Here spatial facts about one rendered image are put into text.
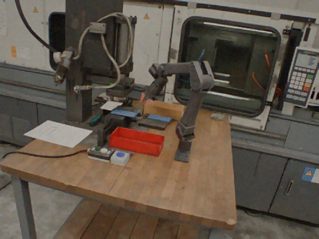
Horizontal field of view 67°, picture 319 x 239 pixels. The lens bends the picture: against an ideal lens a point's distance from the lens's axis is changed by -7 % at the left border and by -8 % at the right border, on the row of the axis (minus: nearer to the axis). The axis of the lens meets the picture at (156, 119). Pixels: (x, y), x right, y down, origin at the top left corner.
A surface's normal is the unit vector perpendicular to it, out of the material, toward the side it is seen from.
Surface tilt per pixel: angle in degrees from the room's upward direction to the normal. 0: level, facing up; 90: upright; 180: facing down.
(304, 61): 97
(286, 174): 90
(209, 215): 0
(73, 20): 90
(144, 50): 90
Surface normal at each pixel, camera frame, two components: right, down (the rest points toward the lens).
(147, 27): -0.28, 0.34
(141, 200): 0.11, -0.92
